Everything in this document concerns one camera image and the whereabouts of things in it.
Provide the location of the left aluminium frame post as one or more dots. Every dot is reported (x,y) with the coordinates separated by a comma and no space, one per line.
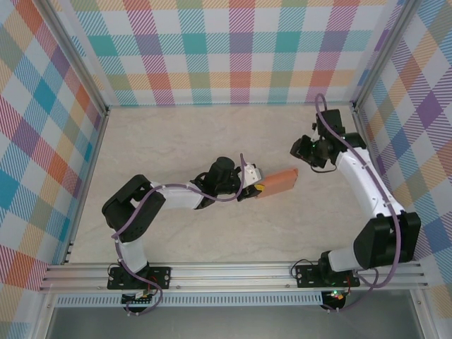
(80,60)

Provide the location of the aluminium mounting rail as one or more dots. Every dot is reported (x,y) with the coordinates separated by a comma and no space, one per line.
(229,273)

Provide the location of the orange paper box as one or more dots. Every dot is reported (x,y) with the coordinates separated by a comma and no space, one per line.
(279,182)

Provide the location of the aluminium floor rail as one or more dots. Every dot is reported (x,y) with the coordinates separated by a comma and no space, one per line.
(361,123)
(96,155)

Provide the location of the right aluminium frame post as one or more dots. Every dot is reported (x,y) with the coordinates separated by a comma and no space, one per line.
(379,53)

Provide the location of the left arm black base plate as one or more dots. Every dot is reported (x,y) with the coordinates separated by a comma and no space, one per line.
(164,273)

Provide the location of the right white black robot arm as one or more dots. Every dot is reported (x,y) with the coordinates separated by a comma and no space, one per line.
(374,247)

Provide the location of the aluminium frame post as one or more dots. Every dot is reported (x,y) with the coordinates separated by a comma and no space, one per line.
(80,60)
(379,53)

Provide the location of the grey metal panel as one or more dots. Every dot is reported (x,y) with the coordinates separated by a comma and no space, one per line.
(229,323)

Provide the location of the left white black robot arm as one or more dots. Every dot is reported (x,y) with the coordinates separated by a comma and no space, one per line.
(113,208)

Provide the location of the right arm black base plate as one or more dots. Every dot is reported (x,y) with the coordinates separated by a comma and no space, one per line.
(307,275)

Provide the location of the left aluminium floor rail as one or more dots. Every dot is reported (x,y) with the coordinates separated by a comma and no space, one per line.
(96,155)

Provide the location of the right aluminium floor rail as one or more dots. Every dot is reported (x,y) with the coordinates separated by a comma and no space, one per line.
(361,123)

